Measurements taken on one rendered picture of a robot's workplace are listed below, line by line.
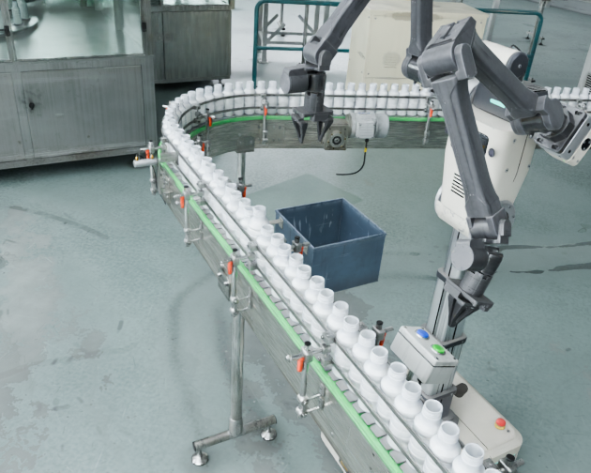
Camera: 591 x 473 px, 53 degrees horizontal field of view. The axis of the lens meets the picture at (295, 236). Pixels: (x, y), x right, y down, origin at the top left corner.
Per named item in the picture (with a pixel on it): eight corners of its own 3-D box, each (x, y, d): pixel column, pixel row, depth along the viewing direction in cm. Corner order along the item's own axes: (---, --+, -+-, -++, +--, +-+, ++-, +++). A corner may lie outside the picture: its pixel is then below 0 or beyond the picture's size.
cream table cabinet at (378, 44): (438, 118, 644) (462, 2, 585) (462, 139, 591) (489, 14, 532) (340, 116, 625) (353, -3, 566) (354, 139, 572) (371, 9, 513)
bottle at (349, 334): (341, 360, 152) (349, 309, 144) (360, 373, 149) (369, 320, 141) (326, 372, 148) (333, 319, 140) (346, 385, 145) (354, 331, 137)
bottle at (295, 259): (298, 313, 168) (302, 265, 160) (279, 308, 170) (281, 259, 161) (306, 302, 173) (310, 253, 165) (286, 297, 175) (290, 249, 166)
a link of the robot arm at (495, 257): (510, 253, 132) (491, 241, 136) (493, 251, 128) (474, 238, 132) (496, 281, 134) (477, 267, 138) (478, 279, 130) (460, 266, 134)
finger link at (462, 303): (447, 331, 135) (466, 297, 132) (428, 313, 141) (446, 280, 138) (467, 333, 139) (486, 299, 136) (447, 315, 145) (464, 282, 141)
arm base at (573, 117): (562, 103, 158) (535, 143, 161) (547, 90, 153) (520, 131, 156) (589, 114, 151) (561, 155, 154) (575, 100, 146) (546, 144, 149)
